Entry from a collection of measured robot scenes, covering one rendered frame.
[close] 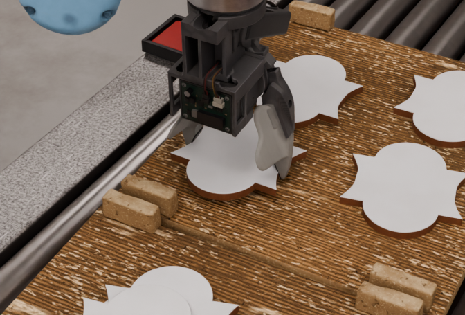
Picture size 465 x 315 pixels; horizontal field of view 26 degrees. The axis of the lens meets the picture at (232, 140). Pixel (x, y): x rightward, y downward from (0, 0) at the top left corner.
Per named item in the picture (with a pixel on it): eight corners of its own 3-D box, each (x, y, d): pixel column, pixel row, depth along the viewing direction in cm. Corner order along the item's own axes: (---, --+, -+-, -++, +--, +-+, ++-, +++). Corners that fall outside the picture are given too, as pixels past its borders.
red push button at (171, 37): (150, 50, 128) (149, 41, 127) (176, 28, 132) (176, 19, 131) (189, 64, 125) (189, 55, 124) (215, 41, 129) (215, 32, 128)
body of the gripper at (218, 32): (167, 120, 96) (160, 12, 88) (211, 73, 102) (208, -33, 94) (239, 144, 93) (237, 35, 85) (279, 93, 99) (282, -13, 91)
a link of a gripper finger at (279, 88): (259, 141, 100) (225, 67, 96) (268, 131, 101) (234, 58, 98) (299, 138, 97) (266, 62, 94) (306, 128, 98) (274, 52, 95)
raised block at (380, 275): (365, 293, 92) (367, 271, 90) (373, 280, 93) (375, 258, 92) (428, 316, 90) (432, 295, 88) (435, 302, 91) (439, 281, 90)
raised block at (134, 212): (102, 217, 100) (99, 196, 98) (111, 206, 101) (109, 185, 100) (153, 236, 98) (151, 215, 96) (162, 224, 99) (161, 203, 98)
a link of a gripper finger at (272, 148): (261, 205, 99) (223, 129, 95) (286, 170, 103) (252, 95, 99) (286, 205, 97) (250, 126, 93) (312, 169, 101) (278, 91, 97)
